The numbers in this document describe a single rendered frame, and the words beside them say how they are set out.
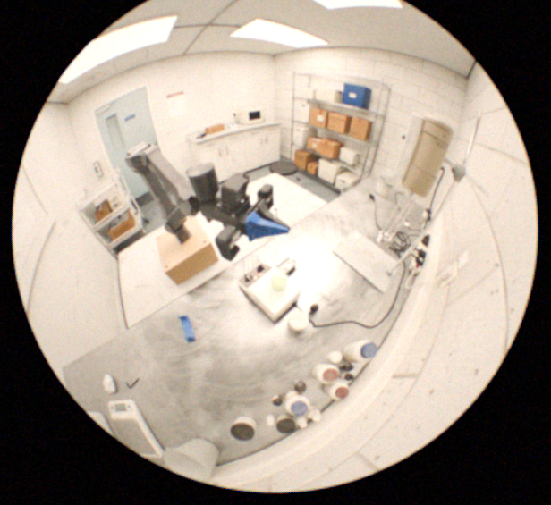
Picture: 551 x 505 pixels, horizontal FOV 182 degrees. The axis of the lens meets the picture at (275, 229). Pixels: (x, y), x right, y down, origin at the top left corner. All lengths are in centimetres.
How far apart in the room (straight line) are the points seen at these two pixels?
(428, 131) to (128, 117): 318
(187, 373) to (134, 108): 311
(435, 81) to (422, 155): 221
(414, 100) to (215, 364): 291
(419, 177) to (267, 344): 67
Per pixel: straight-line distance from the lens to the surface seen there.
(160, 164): 45
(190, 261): 65
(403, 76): 270
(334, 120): 261
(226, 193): 29
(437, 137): 50
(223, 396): 62
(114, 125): 314
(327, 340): 60
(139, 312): 80
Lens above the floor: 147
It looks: 47 degrees down
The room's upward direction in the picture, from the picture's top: straight up
